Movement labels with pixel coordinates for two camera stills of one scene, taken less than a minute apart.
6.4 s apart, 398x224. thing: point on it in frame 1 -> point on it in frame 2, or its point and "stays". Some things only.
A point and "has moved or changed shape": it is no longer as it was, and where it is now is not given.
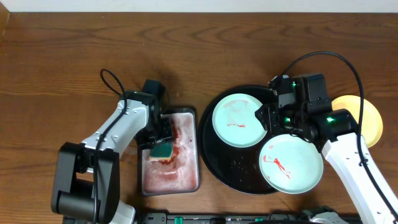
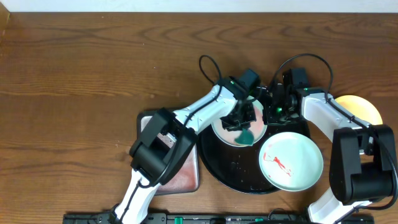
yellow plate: (372, 126) stays
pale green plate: (290, 164) stays
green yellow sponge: (161, 150) has moved or changed shape
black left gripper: (162, 134) -> (237, 123)
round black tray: (235, 168) stays
